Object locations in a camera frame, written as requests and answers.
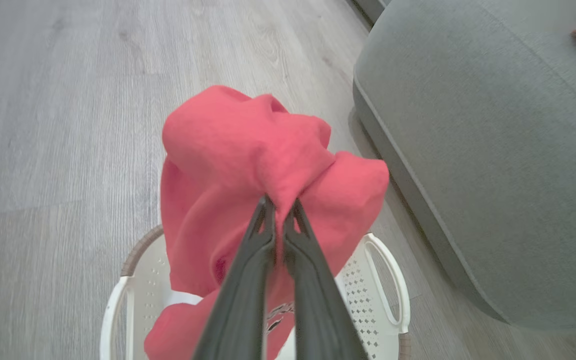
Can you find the grey fabric sofa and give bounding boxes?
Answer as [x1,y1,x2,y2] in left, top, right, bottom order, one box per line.
[352,0,576,331]

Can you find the white laundry basket brown rim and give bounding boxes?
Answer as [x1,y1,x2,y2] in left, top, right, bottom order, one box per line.
[99,224,413,360]

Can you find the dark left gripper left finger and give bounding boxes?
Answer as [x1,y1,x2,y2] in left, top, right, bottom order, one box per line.
[192,194,277,360]

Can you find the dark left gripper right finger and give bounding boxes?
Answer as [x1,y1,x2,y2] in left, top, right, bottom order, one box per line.
[282,198,369,360]

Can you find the red shirt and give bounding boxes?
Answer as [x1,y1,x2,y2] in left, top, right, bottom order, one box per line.
[143,84,391,360]

